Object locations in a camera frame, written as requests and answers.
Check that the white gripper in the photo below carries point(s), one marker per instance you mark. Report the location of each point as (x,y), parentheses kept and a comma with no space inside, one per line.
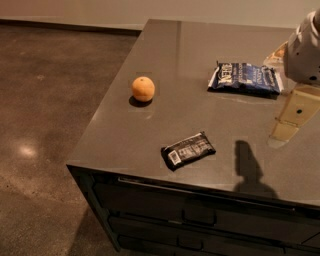
(302,55)

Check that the blue chip bag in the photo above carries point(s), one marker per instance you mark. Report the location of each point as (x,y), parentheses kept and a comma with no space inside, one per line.
(245,78)

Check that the dark drawer cabinet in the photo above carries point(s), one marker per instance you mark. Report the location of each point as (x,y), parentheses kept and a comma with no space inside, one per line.
(266,199)

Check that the black snack packet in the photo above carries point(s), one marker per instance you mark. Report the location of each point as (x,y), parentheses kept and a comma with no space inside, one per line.
(187,151)

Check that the orange fruit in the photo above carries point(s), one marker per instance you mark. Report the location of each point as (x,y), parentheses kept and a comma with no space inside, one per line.
(143,89)

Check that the top drawer handle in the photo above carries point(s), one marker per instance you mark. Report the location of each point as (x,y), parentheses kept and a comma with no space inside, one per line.
(196,213)

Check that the drawer handle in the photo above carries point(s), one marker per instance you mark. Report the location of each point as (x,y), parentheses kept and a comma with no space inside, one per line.
(189,243)
(196,213)

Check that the lower drawer handle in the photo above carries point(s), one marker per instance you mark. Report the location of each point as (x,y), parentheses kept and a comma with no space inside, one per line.
(189,243)

